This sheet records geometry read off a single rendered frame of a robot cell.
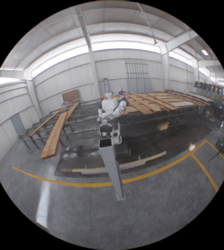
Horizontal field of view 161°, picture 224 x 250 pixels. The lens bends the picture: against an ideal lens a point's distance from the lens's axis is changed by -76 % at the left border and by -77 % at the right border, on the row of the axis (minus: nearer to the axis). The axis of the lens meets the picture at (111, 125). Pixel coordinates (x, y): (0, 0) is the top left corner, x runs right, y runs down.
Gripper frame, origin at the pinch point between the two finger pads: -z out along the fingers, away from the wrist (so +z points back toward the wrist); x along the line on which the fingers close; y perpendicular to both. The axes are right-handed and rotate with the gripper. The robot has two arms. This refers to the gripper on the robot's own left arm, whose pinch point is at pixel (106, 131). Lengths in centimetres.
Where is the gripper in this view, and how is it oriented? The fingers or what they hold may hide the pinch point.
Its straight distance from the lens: 59.4
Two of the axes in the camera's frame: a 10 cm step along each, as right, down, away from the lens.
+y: 0.0, -8.9, -4.6
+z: -1.0, -4.6, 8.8
